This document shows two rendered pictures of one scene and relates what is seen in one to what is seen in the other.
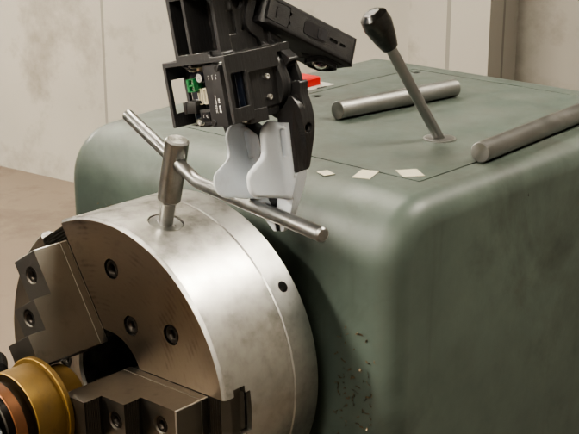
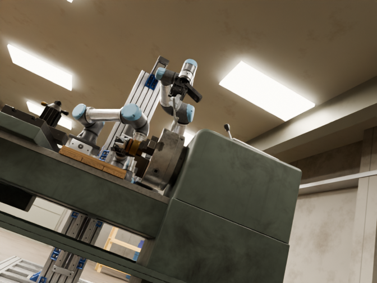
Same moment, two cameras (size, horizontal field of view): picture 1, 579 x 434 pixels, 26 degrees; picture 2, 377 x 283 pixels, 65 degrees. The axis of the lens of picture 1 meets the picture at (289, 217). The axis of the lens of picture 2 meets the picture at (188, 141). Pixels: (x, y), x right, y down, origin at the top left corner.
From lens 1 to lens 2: 1.37 m
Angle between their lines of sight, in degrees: 57
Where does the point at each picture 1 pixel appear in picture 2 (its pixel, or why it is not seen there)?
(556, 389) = (241, 200)
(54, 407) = (137, 142)
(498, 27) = not seen: outside the picture
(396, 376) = (192, 154)
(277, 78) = (182, 88)
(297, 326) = (180, 144)
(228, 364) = (162, 137)
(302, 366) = (177, 149)
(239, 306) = (171, 135)
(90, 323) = not seen: hidden behind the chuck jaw
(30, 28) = not seen: outside the picture
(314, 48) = (193, 92)
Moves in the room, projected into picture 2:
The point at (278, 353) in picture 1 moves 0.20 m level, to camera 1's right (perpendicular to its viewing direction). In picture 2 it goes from (173, 144) to (207, 145)
